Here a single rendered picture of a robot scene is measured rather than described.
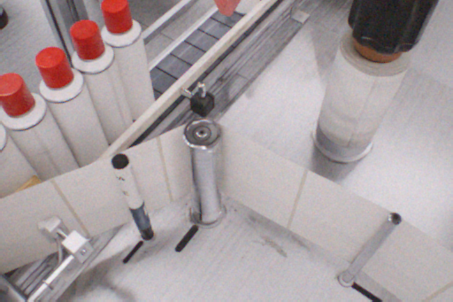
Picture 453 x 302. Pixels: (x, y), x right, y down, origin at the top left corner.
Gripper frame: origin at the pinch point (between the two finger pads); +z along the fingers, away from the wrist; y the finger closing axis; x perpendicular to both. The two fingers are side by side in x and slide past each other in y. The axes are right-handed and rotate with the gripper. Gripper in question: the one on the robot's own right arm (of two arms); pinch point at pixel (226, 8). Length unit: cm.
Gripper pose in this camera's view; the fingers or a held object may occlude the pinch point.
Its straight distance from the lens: 52.6
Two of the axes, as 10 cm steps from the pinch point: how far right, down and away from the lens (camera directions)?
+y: 5.6, -6.6, 5.0
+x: -8.3, -4.6, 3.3
